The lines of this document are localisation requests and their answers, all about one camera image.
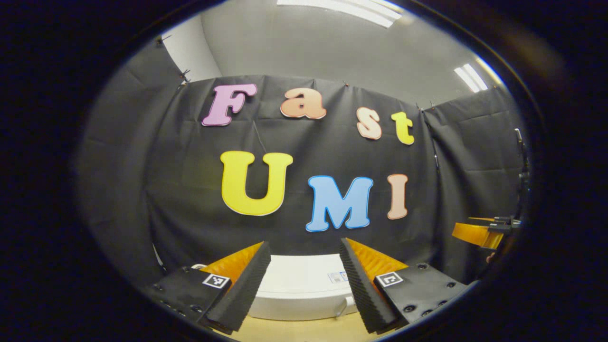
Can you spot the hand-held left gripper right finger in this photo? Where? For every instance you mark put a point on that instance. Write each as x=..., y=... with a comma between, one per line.
x=363, y=289

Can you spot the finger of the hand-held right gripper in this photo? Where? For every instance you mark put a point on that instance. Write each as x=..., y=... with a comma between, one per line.
x=477, y=235
x=482, y=219

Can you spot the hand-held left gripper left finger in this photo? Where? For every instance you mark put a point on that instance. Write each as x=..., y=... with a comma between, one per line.
x=247, y=285

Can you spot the white microwave oven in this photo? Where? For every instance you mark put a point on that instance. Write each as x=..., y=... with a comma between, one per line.
x=299, y=285

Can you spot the black backdrop cloth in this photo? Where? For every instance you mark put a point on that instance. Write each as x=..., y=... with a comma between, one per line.
x=142, y=190

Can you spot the small ceiling light panel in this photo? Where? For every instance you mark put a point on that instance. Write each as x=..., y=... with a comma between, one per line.
x=471, y=77

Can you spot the large ceiling light panel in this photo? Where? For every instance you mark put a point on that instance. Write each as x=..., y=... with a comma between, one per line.
x=342, y=10

